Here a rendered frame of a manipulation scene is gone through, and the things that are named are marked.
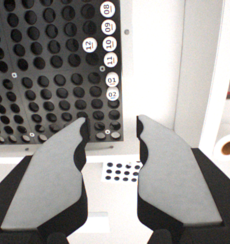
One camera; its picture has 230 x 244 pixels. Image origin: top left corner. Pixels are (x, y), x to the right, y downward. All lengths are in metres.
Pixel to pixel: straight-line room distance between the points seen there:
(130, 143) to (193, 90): 0.11
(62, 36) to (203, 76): 0.14
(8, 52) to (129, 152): 0.18
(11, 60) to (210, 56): 0.19
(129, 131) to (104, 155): 0.07
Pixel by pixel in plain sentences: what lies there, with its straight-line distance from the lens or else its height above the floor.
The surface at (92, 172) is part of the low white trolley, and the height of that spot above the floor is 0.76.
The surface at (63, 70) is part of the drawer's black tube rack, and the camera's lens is 0.20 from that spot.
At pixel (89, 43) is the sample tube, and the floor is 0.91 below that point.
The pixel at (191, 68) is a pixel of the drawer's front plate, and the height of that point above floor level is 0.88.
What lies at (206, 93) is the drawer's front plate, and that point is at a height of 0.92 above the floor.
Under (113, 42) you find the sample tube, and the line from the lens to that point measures 0.17.
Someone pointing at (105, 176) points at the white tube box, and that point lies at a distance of 0.41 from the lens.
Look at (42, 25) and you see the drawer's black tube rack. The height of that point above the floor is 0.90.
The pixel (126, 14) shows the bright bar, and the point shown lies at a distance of 0.24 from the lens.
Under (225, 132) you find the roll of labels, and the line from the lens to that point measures 0.41.
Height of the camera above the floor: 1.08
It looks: 61 degrees down
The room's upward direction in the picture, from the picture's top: 180 degrees counter-clockwise
